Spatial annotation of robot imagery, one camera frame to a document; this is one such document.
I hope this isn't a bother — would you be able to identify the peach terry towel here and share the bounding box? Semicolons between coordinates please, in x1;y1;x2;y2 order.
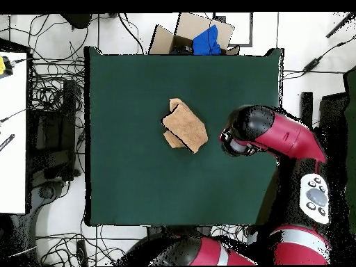
161;97;209;154

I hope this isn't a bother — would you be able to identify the black flat panel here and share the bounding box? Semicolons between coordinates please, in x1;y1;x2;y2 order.
316;92;348;168

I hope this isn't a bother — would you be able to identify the black upright bar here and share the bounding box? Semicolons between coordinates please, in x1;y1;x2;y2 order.
299;91;314;130

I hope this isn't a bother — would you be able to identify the dark green table cloth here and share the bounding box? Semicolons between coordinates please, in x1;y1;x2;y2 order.
83;46;284;227

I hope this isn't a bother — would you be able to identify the blue cloth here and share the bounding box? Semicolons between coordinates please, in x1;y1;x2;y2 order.
192;24;223;56

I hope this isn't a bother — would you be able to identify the black power adapter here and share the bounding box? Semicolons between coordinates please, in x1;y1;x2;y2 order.
302;57;321;74

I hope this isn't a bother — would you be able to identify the brown cardboard box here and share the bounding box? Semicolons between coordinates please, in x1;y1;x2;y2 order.
148;12;241;56

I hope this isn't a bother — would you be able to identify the black long rod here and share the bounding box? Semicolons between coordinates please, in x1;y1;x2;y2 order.
325;12;356;39

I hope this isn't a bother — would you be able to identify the black equipment case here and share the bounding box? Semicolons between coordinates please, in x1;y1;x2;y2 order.
29;79;81;182

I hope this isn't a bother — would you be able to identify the white desk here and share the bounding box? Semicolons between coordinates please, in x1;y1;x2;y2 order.
0;51;28;215

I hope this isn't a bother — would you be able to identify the yellow and black tool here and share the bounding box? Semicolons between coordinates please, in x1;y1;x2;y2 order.
0;55;14;77

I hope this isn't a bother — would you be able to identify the black cable tangle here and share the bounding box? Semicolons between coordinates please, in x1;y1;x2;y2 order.
209;224;251;243
35;225;140;267
27;13;87;112

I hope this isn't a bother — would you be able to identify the grey rectangular frame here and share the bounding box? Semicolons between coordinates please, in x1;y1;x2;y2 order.
213;12;254;47

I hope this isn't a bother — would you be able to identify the black pedestal foot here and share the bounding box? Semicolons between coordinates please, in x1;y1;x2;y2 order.
31;179;66;201

